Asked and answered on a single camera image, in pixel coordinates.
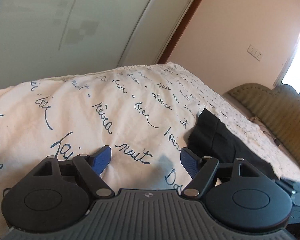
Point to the frosted glass wardrobe door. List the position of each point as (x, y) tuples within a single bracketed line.
[(48, 38)]

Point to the white wall socket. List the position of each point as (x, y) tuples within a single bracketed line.
[(255, 52)]

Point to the black pants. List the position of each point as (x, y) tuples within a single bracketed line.
[(210, 137)]

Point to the white script-print bedspread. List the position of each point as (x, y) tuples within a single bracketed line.
[(144, 113)]

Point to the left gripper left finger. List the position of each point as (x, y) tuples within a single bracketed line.
[(57, 194)]

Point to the brown wooden door frame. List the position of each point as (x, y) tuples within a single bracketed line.
[(181, 26)]

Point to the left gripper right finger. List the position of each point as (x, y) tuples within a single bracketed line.
[(237, 195)]

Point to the green striped headboard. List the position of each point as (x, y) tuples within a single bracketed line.
[(277, 108)]

